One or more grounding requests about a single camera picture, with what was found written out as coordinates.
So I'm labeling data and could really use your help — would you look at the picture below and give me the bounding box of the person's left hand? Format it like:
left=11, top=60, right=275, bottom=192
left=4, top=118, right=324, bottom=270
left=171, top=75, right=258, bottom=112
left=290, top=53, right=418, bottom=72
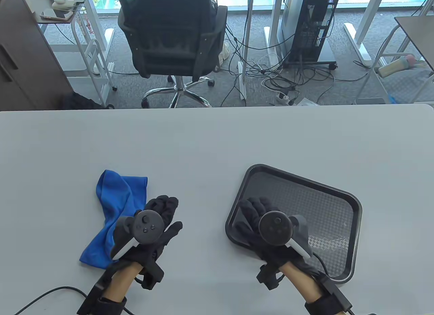
left=110, top=195, right=183, bottom=271

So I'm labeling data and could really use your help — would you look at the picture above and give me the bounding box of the person's right hand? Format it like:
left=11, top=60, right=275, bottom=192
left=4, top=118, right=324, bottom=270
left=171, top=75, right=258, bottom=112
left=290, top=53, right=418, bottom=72
left=235, top=197, right=321, bottom=278

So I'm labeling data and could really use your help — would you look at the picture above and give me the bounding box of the blue rectangular towel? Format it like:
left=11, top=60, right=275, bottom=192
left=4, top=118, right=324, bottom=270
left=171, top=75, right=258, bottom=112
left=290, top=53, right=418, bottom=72
left=79, top=170, right=148, bottom=270

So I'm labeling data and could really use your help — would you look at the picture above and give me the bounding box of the black plastic tray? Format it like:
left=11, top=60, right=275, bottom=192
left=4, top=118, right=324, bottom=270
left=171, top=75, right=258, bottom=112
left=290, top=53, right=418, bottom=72
left=225, top=164, right=362, bottom=284

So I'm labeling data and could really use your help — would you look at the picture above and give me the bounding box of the person's left forearm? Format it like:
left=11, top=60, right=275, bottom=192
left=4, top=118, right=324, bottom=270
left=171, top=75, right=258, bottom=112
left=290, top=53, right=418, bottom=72
left=102, top=261, right=144, bottom=302

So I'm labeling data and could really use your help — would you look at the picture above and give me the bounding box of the black right hand controller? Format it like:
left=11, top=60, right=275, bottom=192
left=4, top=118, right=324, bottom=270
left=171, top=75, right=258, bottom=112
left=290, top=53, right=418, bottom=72
left=258, top=211, right=314, bottom=260

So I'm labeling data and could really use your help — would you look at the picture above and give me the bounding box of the white power strip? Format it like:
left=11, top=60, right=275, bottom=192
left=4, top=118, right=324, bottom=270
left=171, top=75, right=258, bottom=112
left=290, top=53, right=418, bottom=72
left=275, top=92, right=299, bottom=106

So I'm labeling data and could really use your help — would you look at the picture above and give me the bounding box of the black bag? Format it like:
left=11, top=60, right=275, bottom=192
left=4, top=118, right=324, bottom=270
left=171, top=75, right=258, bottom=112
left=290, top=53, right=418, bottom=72
left=60, top=92, right=115, bottom=110

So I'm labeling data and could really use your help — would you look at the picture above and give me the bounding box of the white metal side table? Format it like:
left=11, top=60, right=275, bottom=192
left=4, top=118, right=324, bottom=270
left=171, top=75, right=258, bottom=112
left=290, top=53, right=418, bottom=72
left=37, top=0, right=118, bottom=109

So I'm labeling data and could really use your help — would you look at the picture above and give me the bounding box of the white shoe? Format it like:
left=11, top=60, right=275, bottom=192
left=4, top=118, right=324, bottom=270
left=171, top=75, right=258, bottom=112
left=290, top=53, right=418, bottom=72
left=219, top=42, right=232, bottom=70

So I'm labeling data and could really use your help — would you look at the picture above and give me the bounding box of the white metal rack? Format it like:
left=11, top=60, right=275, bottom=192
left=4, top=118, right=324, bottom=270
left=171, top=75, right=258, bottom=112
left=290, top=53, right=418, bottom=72
left=354, top=23, right=434, bottom=105

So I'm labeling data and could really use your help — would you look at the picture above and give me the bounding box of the white desk leg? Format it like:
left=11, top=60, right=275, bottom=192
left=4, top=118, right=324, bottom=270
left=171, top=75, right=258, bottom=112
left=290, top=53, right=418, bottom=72
left=237, top=0, right=255, bottom=101
left=343, top=0, right=390, bottom=67
left=264, top=0, right=283, bottom=68

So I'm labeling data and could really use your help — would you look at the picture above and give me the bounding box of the black office chair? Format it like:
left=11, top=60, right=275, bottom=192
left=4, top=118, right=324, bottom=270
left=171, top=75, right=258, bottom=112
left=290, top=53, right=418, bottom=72
left=118, top=0, right=228, bottom=108

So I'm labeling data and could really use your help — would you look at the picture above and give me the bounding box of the grey wheeled computer stand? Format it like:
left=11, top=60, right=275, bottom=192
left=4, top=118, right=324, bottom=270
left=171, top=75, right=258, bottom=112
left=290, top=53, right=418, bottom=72
left=283, top=37, right=338, bottom=71

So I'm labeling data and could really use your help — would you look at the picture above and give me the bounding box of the black computer tower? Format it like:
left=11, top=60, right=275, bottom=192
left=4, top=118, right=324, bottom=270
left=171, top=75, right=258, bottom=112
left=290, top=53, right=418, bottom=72
left=276, top=0, right=340, bottom=62

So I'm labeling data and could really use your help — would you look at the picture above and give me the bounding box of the pale blue cloth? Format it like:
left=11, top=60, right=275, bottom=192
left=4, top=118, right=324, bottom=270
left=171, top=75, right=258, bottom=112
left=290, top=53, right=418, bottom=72
left=383, top=62, right=434, bottom=103

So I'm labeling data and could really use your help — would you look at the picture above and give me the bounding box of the pastel plush toy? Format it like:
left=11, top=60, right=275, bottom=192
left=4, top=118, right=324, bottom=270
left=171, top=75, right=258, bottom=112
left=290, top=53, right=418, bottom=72
left=378, top=55, right=426, bottom=78

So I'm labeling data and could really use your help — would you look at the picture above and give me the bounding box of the brown cabinet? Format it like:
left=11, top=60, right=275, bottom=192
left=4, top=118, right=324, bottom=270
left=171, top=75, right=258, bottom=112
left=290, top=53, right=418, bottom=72
left=0, top=0, right=74, bottom=111

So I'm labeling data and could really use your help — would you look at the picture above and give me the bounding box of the smartphone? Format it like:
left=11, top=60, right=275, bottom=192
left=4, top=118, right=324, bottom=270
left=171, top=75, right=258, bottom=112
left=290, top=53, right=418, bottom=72
left=40, top=8, right=73, bottom=21

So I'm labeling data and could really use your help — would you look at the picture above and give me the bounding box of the dark brown table top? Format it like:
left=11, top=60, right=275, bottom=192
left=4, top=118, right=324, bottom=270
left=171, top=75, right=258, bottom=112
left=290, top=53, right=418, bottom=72
left=395, top=16, right=434, bottom=73

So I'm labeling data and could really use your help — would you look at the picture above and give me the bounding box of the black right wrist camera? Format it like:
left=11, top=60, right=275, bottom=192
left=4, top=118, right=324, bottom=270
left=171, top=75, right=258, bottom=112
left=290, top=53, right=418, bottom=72
left=256, top=264, right=285, bottom=291

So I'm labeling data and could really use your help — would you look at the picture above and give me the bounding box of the black left wrist strap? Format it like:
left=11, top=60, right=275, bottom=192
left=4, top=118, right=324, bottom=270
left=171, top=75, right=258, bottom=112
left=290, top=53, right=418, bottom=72
left=77, top=266, right=127, bottom=315

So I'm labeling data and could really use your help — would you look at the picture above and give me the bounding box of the black wrist strap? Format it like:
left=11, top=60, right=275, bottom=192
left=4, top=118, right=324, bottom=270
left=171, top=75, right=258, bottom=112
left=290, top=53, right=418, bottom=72
left=77, top=266, right=127, bottom=315
left=304, top=273, right=353, bottom=315

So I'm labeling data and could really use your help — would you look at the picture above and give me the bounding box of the black right wrist strap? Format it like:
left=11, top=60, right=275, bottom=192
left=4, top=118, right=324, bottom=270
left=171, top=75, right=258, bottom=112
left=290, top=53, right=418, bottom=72
left=304, top=273, right=353, bottom=315

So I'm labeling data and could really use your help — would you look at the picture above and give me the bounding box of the black left glove cable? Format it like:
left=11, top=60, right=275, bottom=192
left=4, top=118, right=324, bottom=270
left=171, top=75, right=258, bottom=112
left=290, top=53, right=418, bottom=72
left=14, top=287, right=89, bottom=315

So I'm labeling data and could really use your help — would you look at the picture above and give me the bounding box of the tangle of black cables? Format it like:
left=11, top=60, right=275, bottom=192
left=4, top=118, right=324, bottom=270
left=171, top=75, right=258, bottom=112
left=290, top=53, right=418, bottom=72
left=220, top=10, right=336, bottom=107

